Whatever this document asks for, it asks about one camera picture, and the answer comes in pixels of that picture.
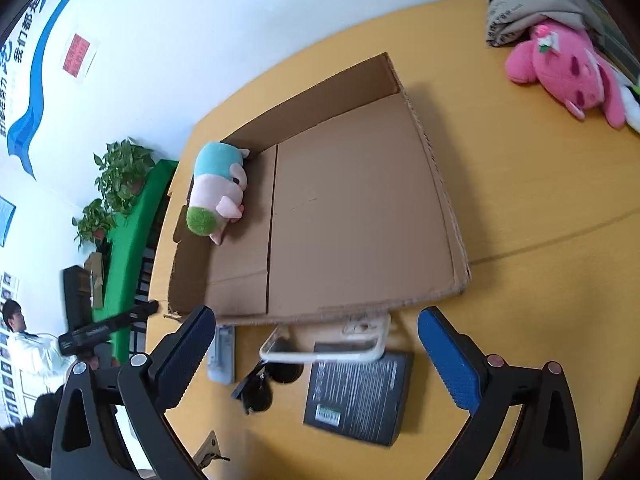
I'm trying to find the white plush toy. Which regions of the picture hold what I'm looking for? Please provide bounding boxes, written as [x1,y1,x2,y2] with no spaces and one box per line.
[617,67,640,134]

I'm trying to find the wall photo board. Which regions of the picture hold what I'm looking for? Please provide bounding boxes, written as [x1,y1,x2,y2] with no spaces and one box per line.
[0,270,23,426]

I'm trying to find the shallow cardboard box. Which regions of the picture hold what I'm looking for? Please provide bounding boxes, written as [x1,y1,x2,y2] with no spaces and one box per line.
[166,51,472,328]

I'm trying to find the blue wall decal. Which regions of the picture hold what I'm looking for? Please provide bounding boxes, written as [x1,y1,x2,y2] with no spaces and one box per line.
[0,0,116,181]

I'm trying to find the dark slatted rack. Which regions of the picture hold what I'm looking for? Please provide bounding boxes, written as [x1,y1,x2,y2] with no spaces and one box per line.
[127,245,162,356]

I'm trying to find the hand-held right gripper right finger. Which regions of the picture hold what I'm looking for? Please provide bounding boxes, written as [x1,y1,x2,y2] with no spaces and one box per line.
[417,306,585,480]

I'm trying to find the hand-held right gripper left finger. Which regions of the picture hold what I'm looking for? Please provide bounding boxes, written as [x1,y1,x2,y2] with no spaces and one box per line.
[50,304,217,480]

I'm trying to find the white power strip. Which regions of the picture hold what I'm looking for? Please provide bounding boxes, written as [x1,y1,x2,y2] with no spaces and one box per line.
[207,325,236,385]

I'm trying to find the blue wall picture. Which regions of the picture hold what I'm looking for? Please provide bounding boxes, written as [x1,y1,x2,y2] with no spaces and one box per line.
[0,195,16,248]

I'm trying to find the blue pink green plush toy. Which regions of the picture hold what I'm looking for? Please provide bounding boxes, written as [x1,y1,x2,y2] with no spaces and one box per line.
[186,141,251,246]

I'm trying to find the black product box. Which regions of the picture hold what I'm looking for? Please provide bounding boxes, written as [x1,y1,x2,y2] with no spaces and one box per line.
[303,342,415,447]

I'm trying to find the small potted green plant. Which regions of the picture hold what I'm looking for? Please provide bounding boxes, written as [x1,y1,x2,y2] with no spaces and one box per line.
[72,199,118,251]

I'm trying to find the beige printed cloth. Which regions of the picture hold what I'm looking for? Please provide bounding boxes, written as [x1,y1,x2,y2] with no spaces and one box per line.
[485,0,608,50]

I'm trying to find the black cabinet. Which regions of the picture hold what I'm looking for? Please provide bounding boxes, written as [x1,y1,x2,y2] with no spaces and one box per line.
[62,265,108,326]

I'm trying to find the clear beige phone case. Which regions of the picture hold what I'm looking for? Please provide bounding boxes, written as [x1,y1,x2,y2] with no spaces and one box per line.
[259,310,392,365]

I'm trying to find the black sunglasses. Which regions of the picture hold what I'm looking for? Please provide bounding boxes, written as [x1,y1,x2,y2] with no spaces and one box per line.
[231,340,303,415]

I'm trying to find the brown cardboard carton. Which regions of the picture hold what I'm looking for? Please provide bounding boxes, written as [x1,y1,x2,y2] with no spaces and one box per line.
[84,252,107,308]

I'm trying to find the large potted green plant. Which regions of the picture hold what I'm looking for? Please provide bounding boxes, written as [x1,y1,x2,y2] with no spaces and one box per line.
[94,137,156,213]

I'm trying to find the red wall notice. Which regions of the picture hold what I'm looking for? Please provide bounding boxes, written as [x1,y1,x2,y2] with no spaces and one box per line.
[61,32,97,80]

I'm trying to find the small grey brown object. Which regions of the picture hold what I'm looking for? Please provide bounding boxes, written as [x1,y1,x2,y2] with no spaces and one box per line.
[192,430,231,467]

